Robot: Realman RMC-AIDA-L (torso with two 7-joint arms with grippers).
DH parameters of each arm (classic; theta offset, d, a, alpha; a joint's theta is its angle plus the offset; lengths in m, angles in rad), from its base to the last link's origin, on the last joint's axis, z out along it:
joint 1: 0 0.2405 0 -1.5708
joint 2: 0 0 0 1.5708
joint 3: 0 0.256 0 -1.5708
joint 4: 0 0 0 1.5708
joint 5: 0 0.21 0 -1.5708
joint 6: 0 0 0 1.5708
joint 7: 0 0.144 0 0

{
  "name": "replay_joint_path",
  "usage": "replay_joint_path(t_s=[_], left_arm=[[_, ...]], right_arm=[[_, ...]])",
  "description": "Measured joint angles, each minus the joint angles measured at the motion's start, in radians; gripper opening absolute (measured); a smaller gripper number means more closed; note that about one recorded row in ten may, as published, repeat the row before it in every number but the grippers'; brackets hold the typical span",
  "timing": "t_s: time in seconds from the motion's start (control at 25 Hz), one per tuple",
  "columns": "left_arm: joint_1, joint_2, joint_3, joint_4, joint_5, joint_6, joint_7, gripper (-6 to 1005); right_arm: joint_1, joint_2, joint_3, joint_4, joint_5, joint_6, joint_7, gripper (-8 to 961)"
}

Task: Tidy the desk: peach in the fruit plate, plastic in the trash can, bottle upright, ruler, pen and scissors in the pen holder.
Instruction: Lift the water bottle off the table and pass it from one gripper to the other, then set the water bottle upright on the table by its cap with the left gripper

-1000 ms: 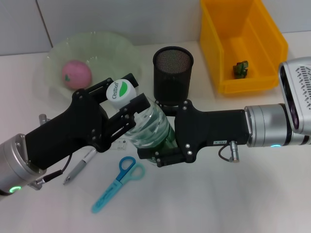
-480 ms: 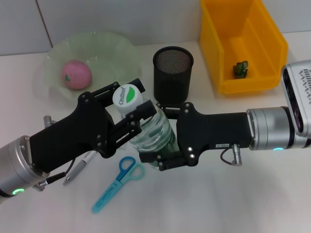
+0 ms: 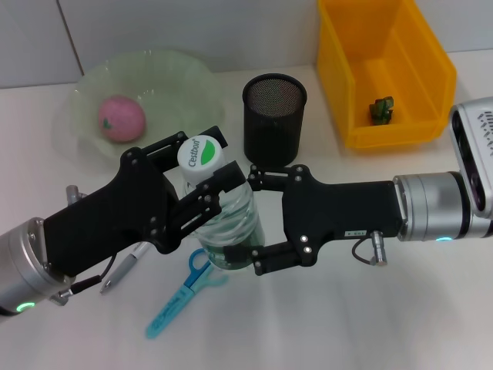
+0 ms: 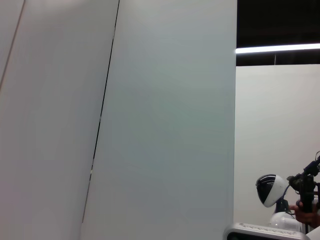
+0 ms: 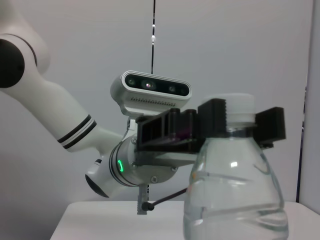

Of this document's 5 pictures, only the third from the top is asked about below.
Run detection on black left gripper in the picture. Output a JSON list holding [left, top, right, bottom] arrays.
[[42, 125, 247, 282]]

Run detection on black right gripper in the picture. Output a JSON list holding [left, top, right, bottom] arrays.
[[223, 164, 405, 277]]

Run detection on clear water bottle green label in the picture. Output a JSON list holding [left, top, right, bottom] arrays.
[[176, 134, 267, 273]]

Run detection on pink peach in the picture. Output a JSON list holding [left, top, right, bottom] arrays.
[[97, 95, 148, 143]]

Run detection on green plastic scrap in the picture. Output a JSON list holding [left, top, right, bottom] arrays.
[[367, 96, 396, 124]]

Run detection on green glass fruit plate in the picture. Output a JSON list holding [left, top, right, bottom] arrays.
[[52, 48, 228, 173]]

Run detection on black mesh pen holder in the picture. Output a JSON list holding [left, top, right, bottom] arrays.
[[241, 72, 308, 169]]

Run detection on grey white ballpoint pen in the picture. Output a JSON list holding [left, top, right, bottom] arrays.
[[99, 242, 149, 294]]

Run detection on blue scissors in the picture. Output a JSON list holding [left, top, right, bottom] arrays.
[[146, 248, 228, 342]]

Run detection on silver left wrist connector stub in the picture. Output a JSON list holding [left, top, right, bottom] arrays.
[[65, 185, 89, 204]]

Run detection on yellow plastic bin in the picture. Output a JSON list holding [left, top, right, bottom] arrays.
[[316, 0, 458, 152]]

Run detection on right gripper cable with plug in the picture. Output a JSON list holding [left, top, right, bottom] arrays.
[[352, 230, 388, 267]]

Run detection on gripper cable with plug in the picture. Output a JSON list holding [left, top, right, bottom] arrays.
[[49, 252, 119, 308], [352, 230, 388, 267]]

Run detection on left gripper cable with plug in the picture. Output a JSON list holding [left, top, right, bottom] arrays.
[[49, 252, 119, 308]]

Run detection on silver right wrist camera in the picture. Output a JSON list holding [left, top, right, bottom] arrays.
[[448, 96, 493, 220]]

